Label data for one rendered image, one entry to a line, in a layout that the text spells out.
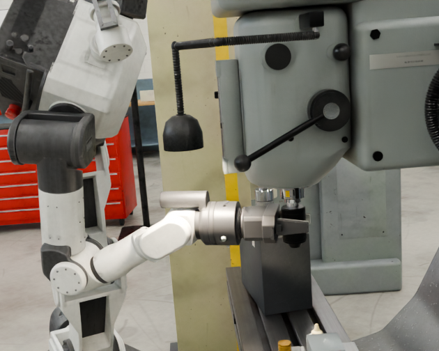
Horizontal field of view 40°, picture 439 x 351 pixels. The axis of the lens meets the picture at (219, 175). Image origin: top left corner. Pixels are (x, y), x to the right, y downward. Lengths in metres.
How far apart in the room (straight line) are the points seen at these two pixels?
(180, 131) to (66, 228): 0.36
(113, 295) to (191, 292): 1.36
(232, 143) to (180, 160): 1.77
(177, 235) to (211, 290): 1.91
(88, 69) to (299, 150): 0.49
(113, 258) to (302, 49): 0.57
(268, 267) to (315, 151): 0.43
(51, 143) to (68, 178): 0.08
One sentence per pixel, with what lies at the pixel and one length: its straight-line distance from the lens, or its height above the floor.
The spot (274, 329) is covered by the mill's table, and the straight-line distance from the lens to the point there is 1.40.
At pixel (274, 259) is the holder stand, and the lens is 1.42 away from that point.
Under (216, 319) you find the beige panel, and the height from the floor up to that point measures 0.25.
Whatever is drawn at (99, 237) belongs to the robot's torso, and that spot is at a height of 1.10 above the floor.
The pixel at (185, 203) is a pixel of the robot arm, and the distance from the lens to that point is 1.20.
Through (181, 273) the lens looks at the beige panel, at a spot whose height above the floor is 0.51.
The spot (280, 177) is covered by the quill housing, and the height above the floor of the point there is 1.34.
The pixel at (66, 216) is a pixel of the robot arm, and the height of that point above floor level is 1.26.
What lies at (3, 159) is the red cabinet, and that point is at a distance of 6.04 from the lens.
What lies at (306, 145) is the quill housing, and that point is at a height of 1.40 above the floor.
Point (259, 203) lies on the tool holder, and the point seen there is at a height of 1.19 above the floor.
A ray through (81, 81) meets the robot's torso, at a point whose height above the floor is 1.53.
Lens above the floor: 1.57
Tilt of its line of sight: 12 degrees down
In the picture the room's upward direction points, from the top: 4 degrees counter-clockwise
